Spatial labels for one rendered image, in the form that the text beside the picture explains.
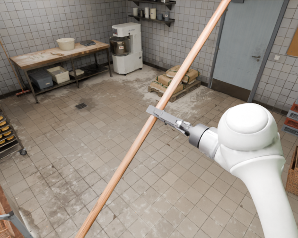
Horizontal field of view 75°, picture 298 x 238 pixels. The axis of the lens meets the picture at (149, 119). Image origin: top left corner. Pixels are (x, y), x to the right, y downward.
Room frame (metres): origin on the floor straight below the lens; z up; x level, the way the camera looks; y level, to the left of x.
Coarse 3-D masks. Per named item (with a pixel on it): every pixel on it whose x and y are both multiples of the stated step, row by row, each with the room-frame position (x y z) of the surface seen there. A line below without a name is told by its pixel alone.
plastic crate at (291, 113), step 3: (291, 111) 2.84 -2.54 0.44; (294, 111) 2.82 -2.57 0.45; (288, 114) 2.86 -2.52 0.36; (291, 114) 2.93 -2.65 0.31; (294, 114) 2.92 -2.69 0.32; (297, 114) 2.77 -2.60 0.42; (288, 117) 2.85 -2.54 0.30; (291, 117) 2.82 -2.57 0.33; (294, 117) 2.84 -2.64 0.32; (297, 120) 2.74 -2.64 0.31
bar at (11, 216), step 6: (12, 210) 0.76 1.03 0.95; (0, 216) 0.69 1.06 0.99; (6, 216) 0.71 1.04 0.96; (12, 216) 0.72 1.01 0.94; (12, 222) 0.71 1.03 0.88; (18, 222) 0.72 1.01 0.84; (18, 228) 0.71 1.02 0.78; (24, 228) 0.73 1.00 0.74; (24, 234) 0.71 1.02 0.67; (30, 234) 0.73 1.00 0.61
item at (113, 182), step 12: (228, 0) 0.86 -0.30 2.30; (216, 12) 0.83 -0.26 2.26; (204, 36) 0.77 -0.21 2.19; (192, 48) 0.75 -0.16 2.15; (192, 60) 0.71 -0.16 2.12; (180, 72) 0.68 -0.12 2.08; (168, 96) 0.62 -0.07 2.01; (156, 120) 0.57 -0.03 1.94; (144, 132) 0.54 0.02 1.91; (132, 144) 0.52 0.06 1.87; (132, 156) 0.48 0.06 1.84; (120, 168) 0.46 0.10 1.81; (108, 192) 0.40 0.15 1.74; (96, 204) 0.38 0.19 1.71; (96, 216) 0.35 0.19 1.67; (84, 228) 0.32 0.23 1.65
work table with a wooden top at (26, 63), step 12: (84, 48) 5.04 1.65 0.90; (96, 48) 5.07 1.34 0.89; (12, 60) 4.18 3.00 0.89; (24, 60) 4.14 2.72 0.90; (36, 60) 4.14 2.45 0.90; (48, 60) 4.19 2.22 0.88; (60, 60) 4.40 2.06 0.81; (72, 60) 4.60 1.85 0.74; (96, 60) 5.84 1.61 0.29; (108, 60) 5.33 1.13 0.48; (24, 72) 3.84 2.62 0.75; (84, 72) 5.09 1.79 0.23; (96, 72) 5.09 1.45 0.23; (24, 84) 4.35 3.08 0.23; (60, 84) 4.35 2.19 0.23
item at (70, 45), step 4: (56, 40) 4.98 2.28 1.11; (60, 40) 5.11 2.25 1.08; (64, 40) 5.19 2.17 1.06; (68, 40) 5.21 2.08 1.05; (72, 40) 5.18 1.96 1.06; (60, 44) 4.83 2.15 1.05; (64, 44) 4.82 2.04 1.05; (68, 44) 4.85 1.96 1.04; (72, 44) 4.94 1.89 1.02; (60, 48) 4.90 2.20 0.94; (64, 48) 4.84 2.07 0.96; (68, 48) 4.86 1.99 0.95; (72, 48) 4.94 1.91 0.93
